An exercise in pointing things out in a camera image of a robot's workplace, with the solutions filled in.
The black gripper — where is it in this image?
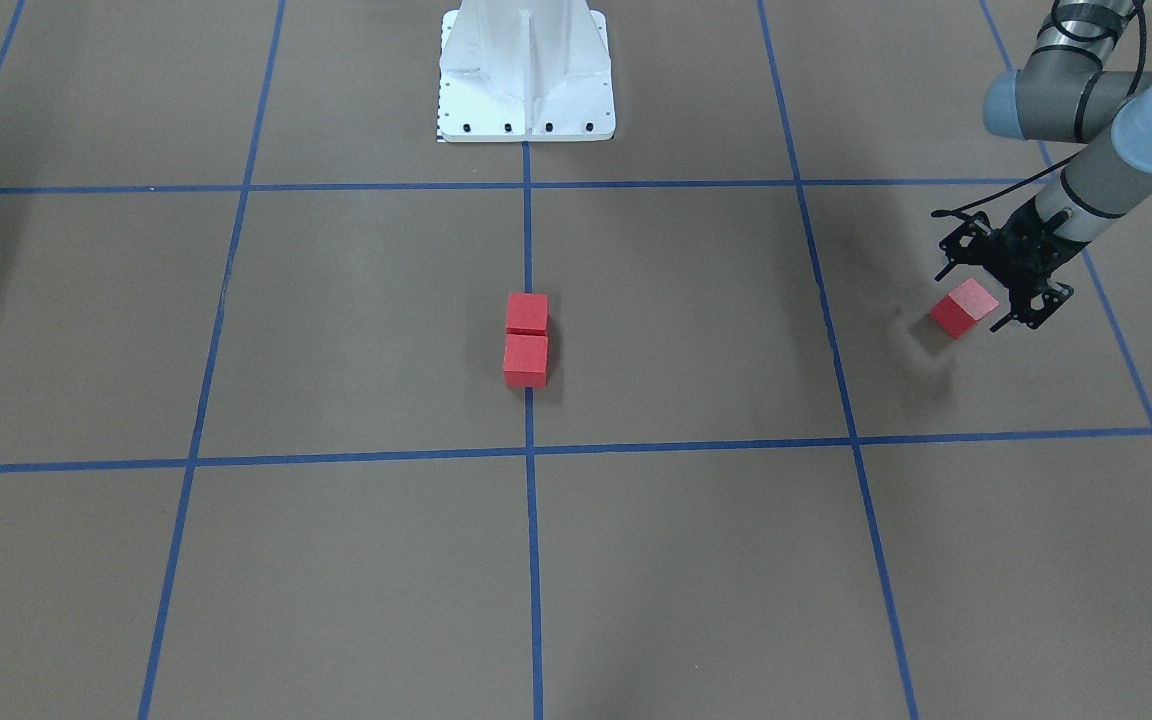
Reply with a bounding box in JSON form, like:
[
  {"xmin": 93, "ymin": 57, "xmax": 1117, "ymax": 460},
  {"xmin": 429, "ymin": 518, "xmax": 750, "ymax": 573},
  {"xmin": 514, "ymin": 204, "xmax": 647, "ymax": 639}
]
[{"xmin": 934, "ymin": 199, "xmax": 1075, "ymax": 333}]

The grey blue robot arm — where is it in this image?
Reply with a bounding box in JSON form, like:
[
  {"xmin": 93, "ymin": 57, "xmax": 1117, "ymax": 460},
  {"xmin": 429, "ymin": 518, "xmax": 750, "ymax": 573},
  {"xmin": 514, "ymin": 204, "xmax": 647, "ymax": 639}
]
[{"xmin": 940, "ymin": 1, "xmax": 1152, "ymax": 329}]

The white pedestal column base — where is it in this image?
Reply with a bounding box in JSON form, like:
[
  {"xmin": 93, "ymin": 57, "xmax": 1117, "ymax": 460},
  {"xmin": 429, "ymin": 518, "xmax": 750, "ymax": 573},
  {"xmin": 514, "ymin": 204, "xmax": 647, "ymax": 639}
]
[{"xmin": 435, "ymin": 1, "xmax": 617, "ymax": 143}]

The red cube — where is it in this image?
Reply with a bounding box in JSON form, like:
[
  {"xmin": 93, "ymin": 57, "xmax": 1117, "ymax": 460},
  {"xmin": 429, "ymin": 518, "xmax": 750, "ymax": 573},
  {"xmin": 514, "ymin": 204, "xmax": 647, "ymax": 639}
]
[
  {"xmin": 931, "ymin": 278, "xmax": 1000, "ymax": 340},
  {"xmin": 502, "ymin": 333, "xmax": 550, "ymax": 388}
]

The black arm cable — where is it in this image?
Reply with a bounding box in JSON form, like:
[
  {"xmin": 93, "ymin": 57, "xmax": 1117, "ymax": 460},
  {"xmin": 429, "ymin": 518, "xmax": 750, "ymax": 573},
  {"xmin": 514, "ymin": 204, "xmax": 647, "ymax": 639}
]
[{"xmin": 931, "ymin": 0, "xmax": 1152, "ymax": 219}]

